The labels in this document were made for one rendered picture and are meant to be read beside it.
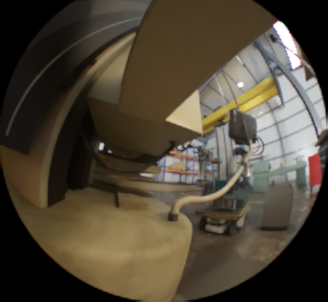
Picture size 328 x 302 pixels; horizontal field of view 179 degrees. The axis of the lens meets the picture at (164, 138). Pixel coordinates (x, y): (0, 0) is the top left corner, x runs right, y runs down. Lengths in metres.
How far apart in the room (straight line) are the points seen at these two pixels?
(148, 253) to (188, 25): 0.47
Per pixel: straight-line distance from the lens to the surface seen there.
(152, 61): 0.27
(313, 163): 3.84
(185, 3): 0.24
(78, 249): 0.28
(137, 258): 0.28
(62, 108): 0.39
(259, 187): 5.81
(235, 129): 0.79
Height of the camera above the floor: 0.78
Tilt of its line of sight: 22 degrees up
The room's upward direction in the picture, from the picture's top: 6 degrees clockwise
